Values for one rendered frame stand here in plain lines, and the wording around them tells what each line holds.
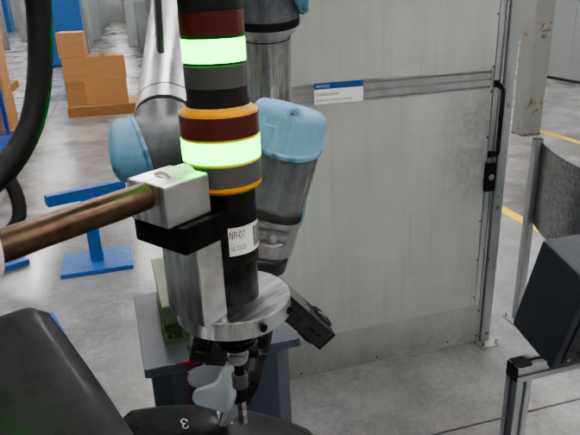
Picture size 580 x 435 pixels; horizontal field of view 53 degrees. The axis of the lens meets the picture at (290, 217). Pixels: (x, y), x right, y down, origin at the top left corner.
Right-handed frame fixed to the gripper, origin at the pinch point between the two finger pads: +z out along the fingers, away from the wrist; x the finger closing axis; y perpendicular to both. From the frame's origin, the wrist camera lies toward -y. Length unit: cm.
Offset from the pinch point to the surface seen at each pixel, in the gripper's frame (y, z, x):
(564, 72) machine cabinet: -761, -143, -822
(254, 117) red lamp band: 12.4, -36.1, 24.2
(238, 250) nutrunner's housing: 11.5, -28.6, 24.5
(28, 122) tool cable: 23, -34, 29
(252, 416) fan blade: -3.4, 1.4, -1.8
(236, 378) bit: 9.1, -19.5, 23.0
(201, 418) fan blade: 3.0, 1.2, -1.0
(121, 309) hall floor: -17, 117, -255
